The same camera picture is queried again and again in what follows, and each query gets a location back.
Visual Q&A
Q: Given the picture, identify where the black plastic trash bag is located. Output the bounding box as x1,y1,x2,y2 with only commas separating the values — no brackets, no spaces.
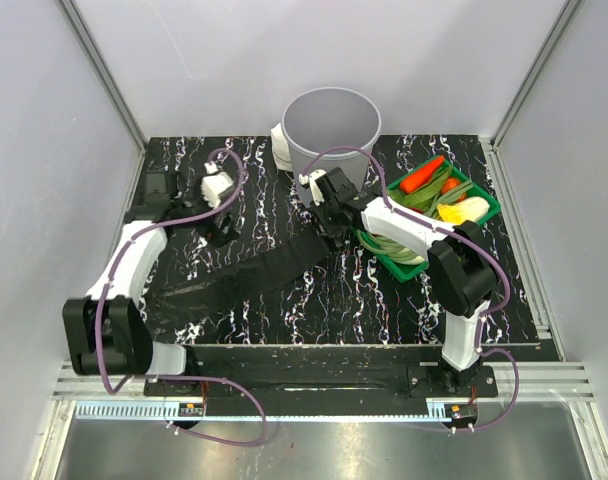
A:
145,227,331,330

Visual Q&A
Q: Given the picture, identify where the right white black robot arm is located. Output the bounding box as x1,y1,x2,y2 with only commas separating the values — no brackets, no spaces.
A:
298,168,499,396

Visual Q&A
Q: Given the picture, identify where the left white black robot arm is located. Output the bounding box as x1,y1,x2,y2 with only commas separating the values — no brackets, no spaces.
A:
62,167,241,395

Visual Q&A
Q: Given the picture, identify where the grey plastic trash bin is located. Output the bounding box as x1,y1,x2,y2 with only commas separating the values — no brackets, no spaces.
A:
281,87,382,206

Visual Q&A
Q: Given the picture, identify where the green toy bean bundle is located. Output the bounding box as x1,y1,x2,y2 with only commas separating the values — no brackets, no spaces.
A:
356,230,425,265

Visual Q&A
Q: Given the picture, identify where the white crumpled paper towel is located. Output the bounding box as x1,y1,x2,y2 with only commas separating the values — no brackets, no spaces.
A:
270,123,293,172

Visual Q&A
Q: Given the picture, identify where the green toy leaf vegetable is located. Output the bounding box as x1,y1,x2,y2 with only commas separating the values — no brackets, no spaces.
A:
389,167,452,209

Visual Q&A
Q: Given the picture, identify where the orange toy carrot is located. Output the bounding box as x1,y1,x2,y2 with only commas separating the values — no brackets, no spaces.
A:
399,156,444,194

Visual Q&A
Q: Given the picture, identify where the green plastic vegetable basket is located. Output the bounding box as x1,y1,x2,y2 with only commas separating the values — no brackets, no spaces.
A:
373,156,501,283

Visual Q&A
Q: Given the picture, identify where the small orange toy tomato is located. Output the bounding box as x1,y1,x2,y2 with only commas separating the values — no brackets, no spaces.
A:
440,177,461,195

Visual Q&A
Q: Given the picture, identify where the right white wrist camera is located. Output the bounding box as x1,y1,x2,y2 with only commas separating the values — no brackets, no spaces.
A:
298,169,326,206

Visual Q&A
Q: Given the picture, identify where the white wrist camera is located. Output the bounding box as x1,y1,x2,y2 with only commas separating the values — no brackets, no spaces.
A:
298,169,326,206
200,162,234,209

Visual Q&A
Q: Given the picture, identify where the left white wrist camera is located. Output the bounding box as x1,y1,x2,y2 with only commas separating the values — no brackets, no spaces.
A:
200,162,234,209

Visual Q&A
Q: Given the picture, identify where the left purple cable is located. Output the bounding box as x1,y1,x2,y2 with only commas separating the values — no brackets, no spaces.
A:
97,148,268,448

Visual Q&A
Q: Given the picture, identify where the purple cable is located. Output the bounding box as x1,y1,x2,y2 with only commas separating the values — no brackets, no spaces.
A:
299,146,520,434
97,148,268,448

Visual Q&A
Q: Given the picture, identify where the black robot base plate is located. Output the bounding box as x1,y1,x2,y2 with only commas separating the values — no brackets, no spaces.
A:
142,342,500,419

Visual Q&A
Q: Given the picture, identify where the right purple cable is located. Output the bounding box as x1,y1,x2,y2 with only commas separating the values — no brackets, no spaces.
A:
299,146,520,434

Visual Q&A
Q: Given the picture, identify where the aluminium frame rail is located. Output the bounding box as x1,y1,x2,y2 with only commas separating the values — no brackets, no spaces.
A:
53,0,148,151

